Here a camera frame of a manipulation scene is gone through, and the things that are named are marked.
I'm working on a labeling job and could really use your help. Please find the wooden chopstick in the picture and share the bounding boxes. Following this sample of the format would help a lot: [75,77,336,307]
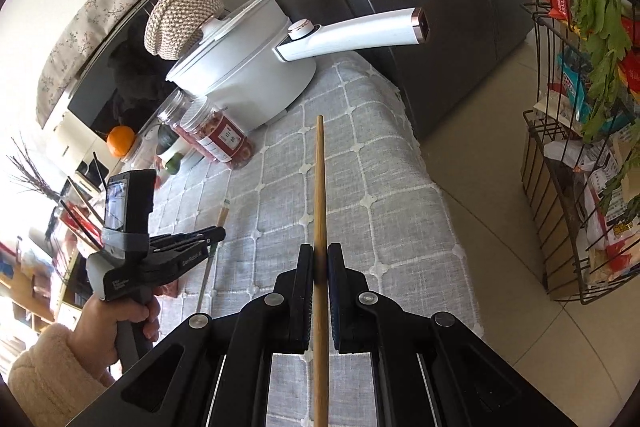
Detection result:
[312,115,330,427]

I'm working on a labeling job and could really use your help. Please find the black chopstick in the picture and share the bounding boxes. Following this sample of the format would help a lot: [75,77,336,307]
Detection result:
[58,200,103,251]

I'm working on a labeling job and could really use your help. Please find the person's left hand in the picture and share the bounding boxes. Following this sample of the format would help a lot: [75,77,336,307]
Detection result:
[67,296,160,379]

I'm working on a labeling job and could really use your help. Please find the grey checked tablecloth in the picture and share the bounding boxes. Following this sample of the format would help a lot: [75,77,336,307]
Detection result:
[150,51,485,427]

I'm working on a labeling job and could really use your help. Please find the large orange tangerine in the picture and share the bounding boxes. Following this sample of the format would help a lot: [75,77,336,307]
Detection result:
[106,126,137,158]

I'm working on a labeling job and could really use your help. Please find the green pumpkin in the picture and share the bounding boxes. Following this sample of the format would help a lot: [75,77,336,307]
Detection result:
[155,124,179,156]

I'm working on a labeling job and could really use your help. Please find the dried twig branches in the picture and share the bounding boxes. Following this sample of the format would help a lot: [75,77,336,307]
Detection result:
[8,139,61,202]

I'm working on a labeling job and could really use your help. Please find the clear jar silver lid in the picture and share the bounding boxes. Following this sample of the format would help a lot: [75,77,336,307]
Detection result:
[157,88,194,130]

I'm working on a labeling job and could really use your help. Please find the red-label goji jar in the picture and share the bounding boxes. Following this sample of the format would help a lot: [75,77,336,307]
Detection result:
[180,98,254,169]

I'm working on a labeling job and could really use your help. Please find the cream fleece left sleeve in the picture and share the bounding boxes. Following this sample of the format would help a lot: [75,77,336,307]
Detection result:
[8,324,114,426]

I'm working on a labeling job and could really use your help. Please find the black microwave oven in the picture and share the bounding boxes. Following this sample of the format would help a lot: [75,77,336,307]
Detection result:
[68,0,176,139]

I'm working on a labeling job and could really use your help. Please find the white electric pot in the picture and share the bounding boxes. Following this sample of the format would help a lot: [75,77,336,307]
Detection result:
[166,0,428,133]

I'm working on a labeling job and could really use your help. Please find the floral cloth on microwave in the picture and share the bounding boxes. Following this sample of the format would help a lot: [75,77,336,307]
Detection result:
[36,0,140,127]

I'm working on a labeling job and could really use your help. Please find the woven rope basket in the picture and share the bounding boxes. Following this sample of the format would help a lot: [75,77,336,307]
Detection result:
[144,0,224,61]

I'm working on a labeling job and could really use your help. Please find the black wire rack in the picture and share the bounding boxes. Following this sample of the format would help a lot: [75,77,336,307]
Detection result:
[521,0,639,305]

